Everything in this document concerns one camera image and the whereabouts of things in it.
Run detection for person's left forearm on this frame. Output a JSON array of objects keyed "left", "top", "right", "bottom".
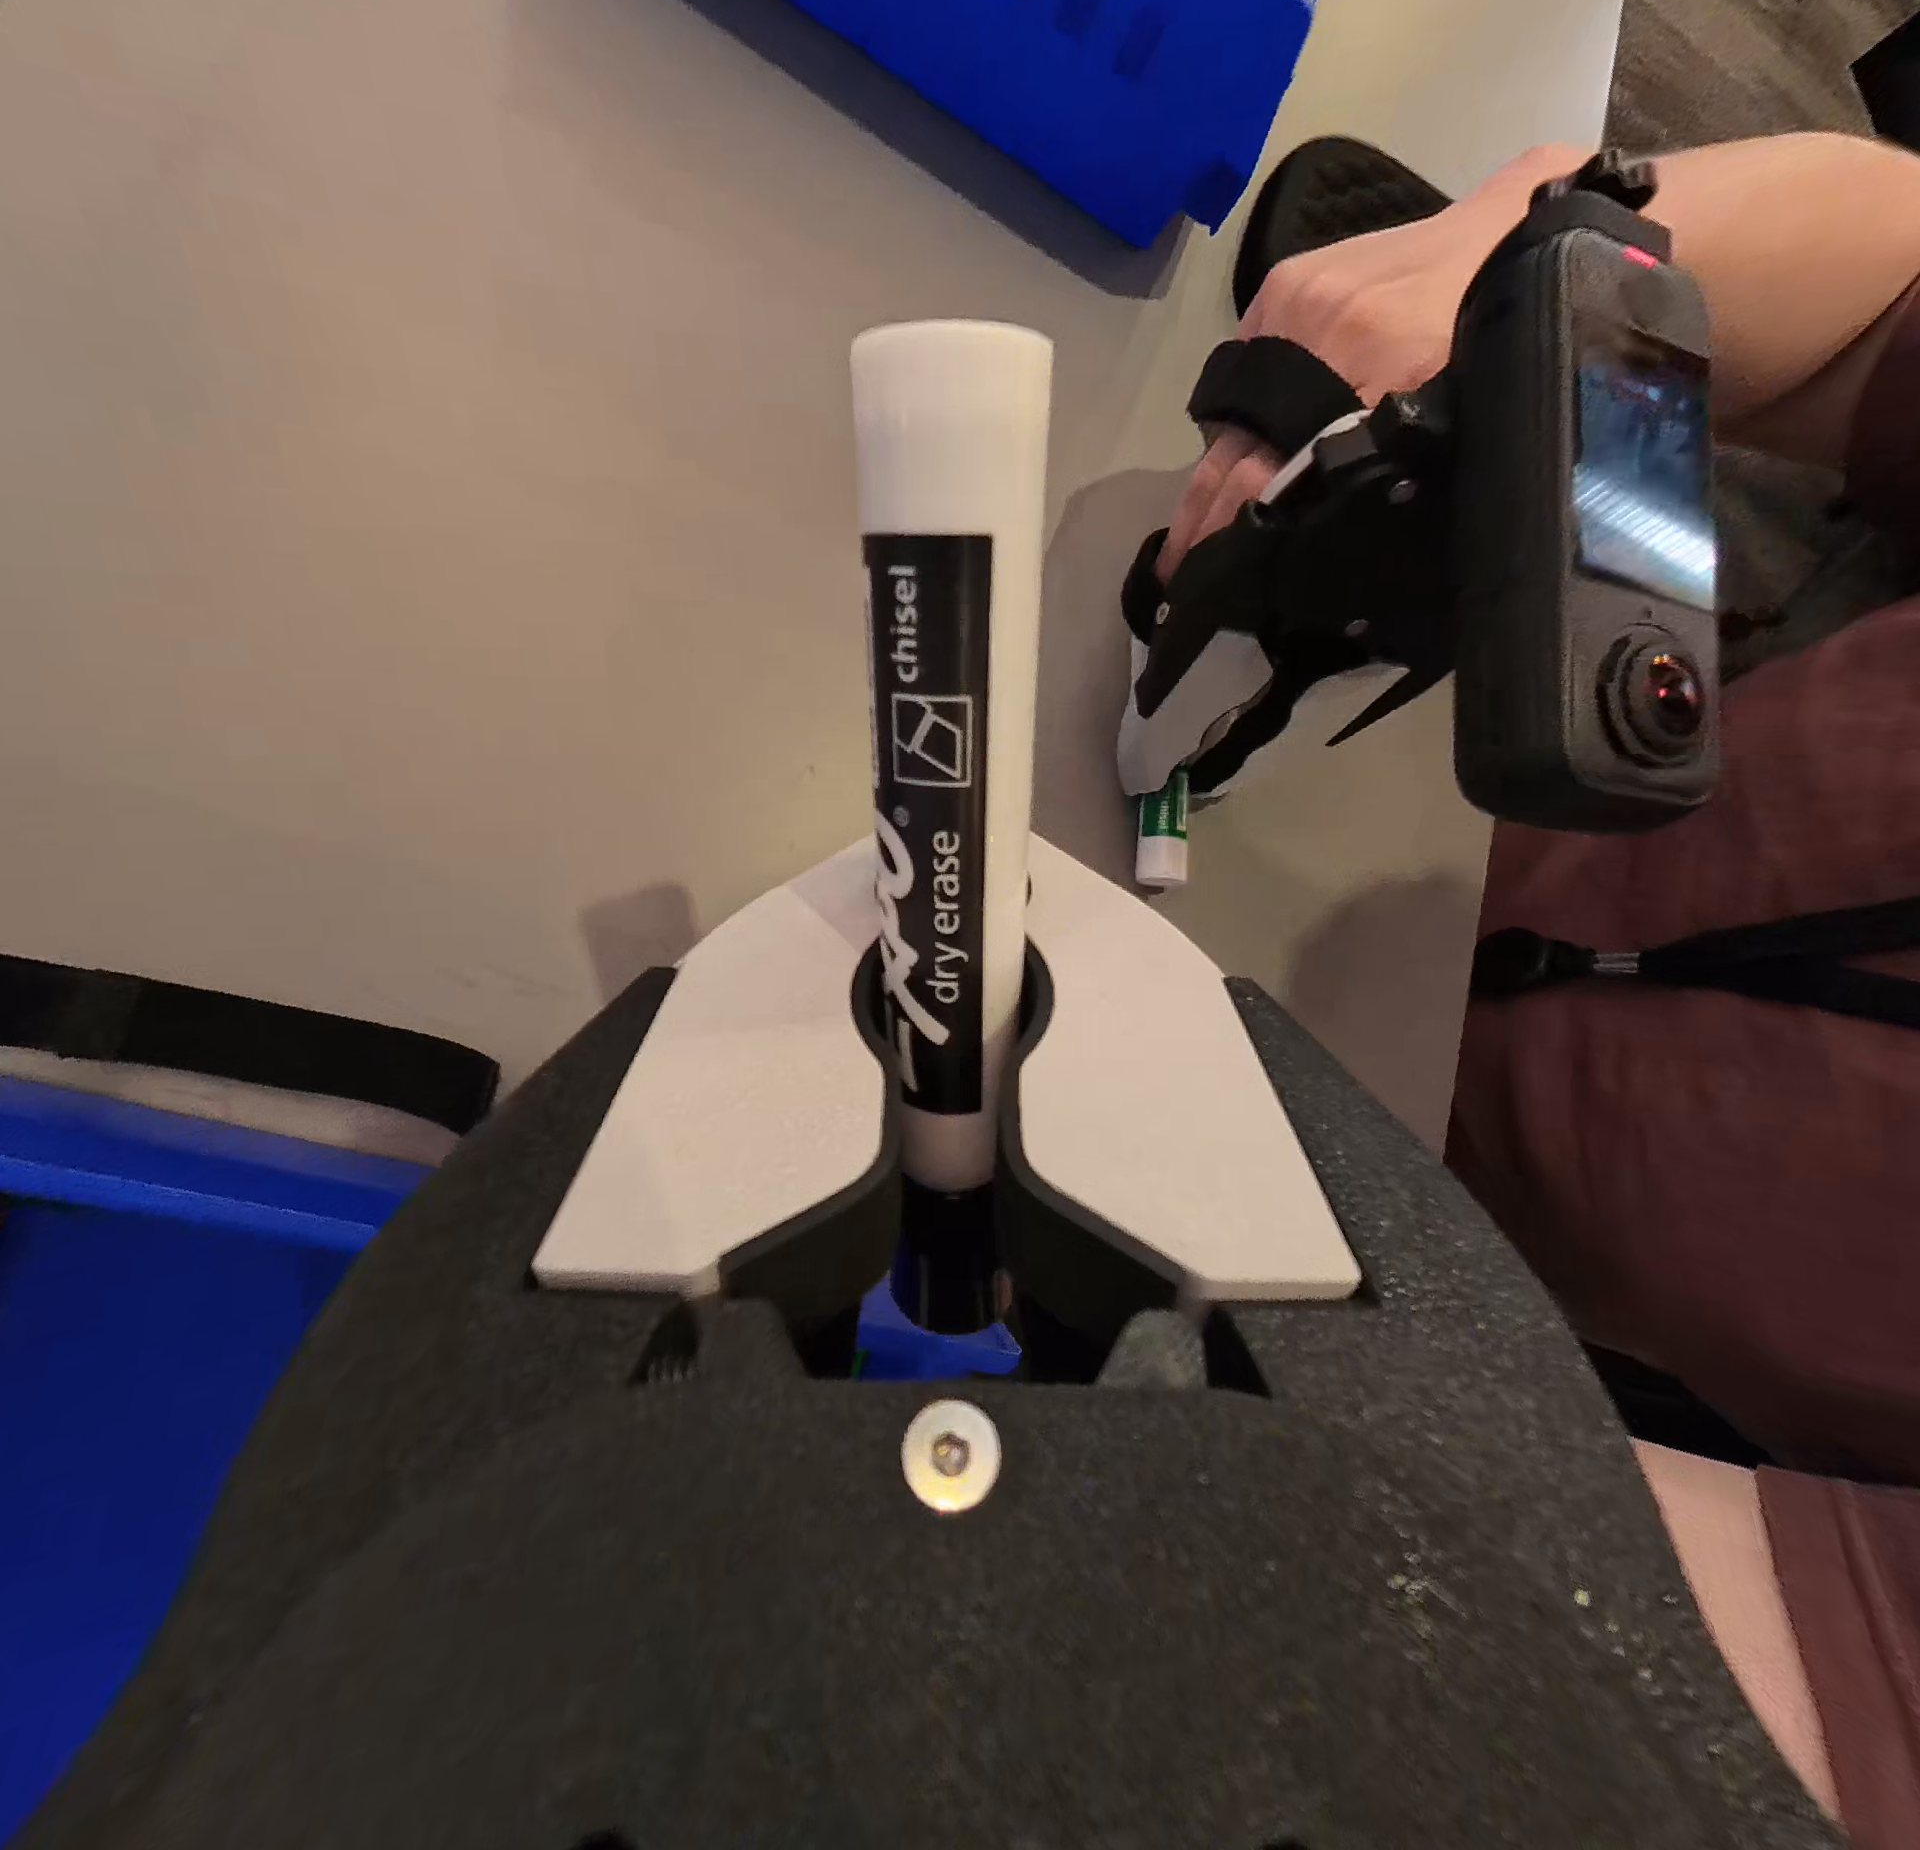
[{"left": 1627, "top": 1434, "right": 1855, "bottom": 1829}]

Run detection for black dry-erase marker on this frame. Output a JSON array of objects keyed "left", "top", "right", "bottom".
[{"left": 850, "top": 324, "right": 1044, "bottom": 1334}]

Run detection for person's right hand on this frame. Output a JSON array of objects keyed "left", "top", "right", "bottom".
[{"left": 1162, "top": 148, "right": 1593, "bottom": 568}]

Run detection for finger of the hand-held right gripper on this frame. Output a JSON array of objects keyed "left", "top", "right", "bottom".
[
  {"left": 1116, "top": 635, "right": 1255, "bottom": 802},
  {"left": 1191, "top": 656, "right": 1322, "bottom": 807}
]

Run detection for black lanyard cord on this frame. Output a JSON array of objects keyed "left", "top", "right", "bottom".
[{"left": 1470, "top": 897, "right": 1920, "bottom": 1013}]

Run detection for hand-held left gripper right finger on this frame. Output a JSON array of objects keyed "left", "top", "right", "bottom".
[{"left": 993, "top": 859, "right": 1364, "bottom": 1309}]

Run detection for maroon shirt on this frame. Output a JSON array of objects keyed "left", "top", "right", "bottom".
[{"left": 1441, "top": 275, "right": 1920, "bottom": 1821}]

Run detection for green dry-erase marker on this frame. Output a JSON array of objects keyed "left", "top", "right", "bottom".
[{"left": 1132, "top": 771, "right": 1197, "bottom": 887}]

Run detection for person's right forearm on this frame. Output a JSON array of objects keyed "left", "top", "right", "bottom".
[{"left": 1558, "top": 132, "right": 1920, "bottom": 427}]

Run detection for blue plastic bin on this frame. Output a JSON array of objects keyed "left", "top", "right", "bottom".
[
  {"left": 0, "top": 1078, "right": 1022, "bottom": 1837},
  {"left": 683, "top": 0, "right": 1348, "bottom": 252}
]

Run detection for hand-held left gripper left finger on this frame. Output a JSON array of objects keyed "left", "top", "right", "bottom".
[{"left": 534, "top": 834, "right": 906, "bottom": 1300}]

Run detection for black strap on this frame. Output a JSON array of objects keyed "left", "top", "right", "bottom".
[{"left": 0, "top": 953, "right": 503, "bottom": 1131}]

